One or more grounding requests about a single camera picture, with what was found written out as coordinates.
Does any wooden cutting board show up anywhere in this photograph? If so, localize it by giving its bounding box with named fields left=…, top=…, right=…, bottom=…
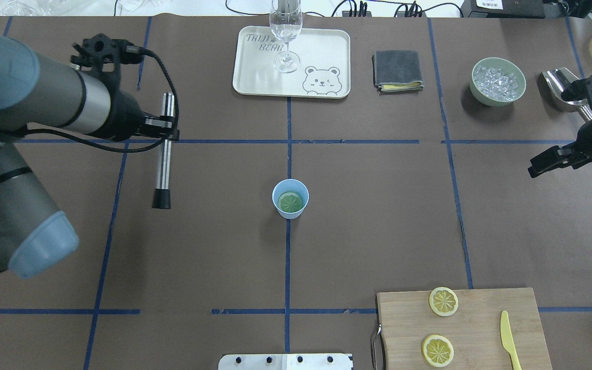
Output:
left=377, top=288, right=552, bottom=369

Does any clear wine glass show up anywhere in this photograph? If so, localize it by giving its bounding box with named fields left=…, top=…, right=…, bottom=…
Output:
left=269, top=1, right=303, bottom=73

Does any lemon slice in cup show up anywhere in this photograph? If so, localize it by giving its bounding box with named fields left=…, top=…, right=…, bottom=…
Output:
left=277, top=191, right=305, bottom=213

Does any light blue plastic cup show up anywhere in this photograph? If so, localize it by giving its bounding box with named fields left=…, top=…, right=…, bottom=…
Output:
left=271, top=179, right=309, bottom=220

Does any green bowl of ice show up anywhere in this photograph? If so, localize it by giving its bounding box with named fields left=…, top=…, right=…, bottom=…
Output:
left=469, top=57, right=527, bottom=107

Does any steel ice scoop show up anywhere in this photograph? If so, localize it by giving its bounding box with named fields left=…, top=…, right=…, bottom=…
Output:
left=541, top=67, right=592, bottom=122

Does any grey folded cloth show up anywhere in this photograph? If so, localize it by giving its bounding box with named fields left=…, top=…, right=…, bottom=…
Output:
left=372, top=50, right=424, bottom=93

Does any cream bear tray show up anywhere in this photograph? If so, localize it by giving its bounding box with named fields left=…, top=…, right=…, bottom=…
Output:
left=232, top=26, right=352, bottom=99

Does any yellow lemon half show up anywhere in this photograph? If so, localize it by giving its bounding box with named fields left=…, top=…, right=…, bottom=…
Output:
left=428, top=287, right=459, bottom=317

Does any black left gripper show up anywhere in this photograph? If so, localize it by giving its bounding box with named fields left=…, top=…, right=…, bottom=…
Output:
left=70, top=34, right=179, bottom=141

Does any steel muddler black tip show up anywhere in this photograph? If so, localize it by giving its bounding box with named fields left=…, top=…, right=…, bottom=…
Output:
left=152, top=92, right=175, bottom=209

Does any yellow plastic knife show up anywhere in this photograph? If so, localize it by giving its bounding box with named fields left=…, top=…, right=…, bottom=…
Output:
left=499, top=310, right=522, bottom=370

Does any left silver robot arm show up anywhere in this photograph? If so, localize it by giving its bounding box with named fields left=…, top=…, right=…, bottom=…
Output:
left=0, top=33, right=179, bottom=279

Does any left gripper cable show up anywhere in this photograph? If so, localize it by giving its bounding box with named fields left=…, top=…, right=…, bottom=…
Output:
left=18, top=46, right=179, bottom=154

